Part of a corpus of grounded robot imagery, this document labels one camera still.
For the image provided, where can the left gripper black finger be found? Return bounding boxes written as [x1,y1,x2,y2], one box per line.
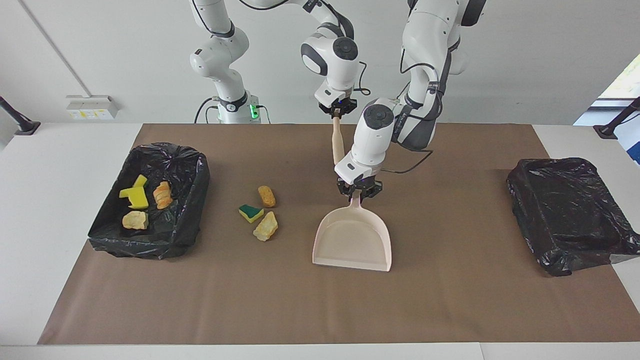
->
[336,179,357,201]
[359,179,384,201]

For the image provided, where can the beige plastic dustpan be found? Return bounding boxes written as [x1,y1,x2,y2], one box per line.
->
[312,191,393,273]

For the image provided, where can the pale yellow sponge chunk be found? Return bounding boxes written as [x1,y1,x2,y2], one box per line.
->
[122,210,150,231]
[252,211,279,242]
[152,181,174,210]

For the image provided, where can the green and yellow sponge piece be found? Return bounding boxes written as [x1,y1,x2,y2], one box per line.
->
[238,204,265,224]

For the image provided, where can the notched yellow sponge piece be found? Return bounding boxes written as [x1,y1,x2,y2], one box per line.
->
[118,186,150,210]

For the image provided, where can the black bag lined bin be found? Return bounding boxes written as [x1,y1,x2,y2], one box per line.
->
[505,157,640,277]
[88,142,211,260]

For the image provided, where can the brown paper table mat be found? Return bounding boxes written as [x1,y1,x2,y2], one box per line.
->
[37,123,640,346]

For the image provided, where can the black clamp stand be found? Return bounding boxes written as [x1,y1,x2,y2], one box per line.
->
[593,96,640,140]
[0,96,42,137]

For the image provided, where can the bright window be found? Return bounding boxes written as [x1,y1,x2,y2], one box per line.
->
[572,50,640,126]

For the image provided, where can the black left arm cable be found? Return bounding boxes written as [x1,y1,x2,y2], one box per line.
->
[382,47,446,175]

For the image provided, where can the black right arm base cable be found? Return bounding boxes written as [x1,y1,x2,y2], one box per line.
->
[194,96,221,124]

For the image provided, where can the white wall socket box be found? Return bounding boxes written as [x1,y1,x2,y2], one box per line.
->
[66,95,120,121]

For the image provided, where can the white wall conduit pipe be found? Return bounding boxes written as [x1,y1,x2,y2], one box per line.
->
[19,0,92,97]

